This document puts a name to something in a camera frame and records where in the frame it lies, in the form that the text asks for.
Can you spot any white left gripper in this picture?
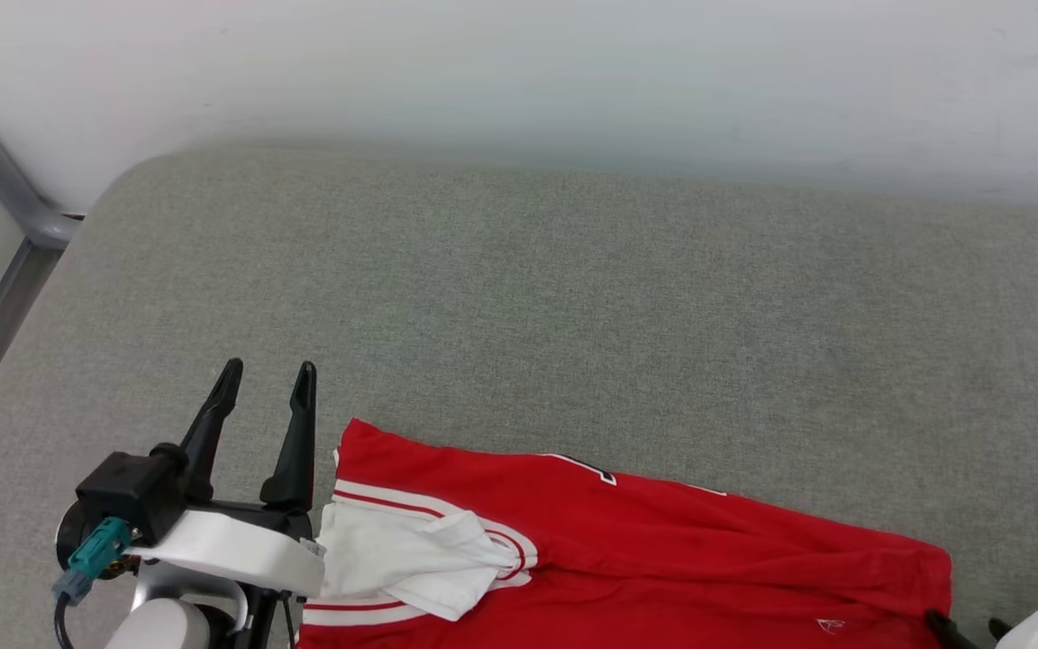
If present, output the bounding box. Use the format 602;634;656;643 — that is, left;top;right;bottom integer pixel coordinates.
127;358;327;599

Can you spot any teal cable connector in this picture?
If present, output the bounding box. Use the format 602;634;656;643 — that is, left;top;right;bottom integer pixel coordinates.
51;516;133;607

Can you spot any red and white jersey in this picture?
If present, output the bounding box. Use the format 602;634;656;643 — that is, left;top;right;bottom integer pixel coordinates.
296;417;954;649

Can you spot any grey metal frame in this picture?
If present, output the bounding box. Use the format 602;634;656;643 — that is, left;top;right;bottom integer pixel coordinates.
0;69;85;471

